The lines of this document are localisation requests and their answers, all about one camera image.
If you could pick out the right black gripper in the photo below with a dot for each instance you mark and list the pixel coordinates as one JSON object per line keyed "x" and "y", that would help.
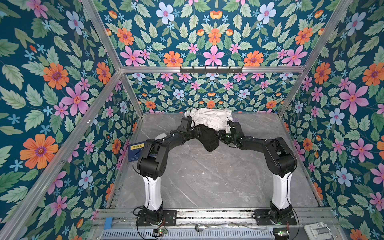
{"x": 221, "y": 135}

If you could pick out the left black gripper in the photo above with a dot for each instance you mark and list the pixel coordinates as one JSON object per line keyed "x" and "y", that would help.
{"x": 197, "y": 133}

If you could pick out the black cloth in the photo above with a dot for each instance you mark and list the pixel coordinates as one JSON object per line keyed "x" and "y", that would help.
{"x": 210, "y": 139}

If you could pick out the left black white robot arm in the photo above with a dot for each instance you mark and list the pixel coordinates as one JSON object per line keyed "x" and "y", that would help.
{"x": 153, "y": 162}

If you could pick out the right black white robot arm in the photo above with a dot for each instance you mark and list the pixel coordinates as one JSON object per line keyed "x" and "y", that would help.
{"x": 280, "y": 162}

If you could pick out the purple cloth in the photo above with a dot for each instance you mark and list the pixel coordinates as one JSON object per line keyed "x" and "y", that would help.
{"x": 235, "y": 122}

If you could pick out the blue box with yellow label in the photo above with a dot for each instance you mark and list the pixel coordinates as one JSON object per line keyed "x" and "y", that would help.
{"x": 134, "y": 151}

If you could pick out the metal ladle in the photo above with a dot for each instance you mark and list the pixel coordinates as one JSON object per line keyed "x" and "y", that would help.
{"x": 201, "y": 227}

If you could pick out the blue tape piece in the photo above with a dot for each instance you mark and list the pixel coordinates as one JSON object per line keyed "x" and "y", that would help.
{"x": 108, "y": 223}

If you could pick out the grey coat hook rail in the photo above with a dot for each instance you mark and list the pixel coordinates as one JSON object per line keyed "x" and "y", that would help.
{"x": 208, "y": 70}

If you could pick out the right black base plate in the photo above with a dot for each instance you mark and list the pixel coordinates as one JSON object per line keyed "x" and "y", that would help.
{"x": 274, "y": 218}

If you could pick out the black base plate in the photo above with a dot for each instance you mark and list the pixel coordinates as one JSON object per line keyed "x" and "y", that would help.
{"x": 274, "y": 218}
{"x": 147, "y": 218}

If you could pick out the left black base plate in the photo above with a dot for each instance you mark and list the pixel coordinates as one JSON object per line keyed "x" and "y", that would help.
{"x": 147, "y": 218}

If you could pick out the white cable duct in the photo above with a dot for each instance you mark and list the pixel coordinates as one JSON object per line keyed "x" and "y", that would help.
{"x": 189, "y": 234}

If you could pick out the white plastic bracket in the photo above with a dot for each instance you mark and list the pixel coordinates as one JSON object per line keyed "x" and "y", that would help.
{"x": 318, "y": 231}

